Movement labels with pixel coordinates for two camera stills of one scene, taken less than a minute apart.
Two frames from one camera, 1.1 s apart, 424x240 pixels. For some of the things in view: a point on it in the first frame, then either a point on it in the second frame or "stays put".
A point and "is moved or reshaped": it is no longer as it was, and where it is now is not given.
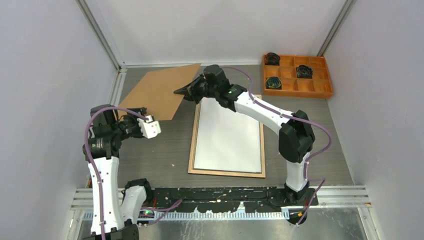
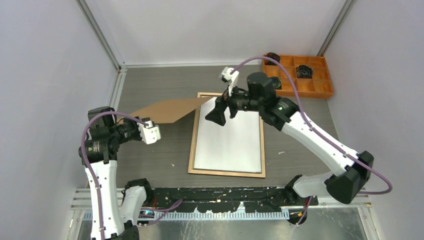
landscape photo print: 226,140 stays put
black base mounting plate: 225,200 stays put
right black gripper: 190,91 -> 217,115
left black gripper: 134,118 stays put
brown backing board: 154,94 is moved or reshaped
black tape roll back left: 271,58 stays put
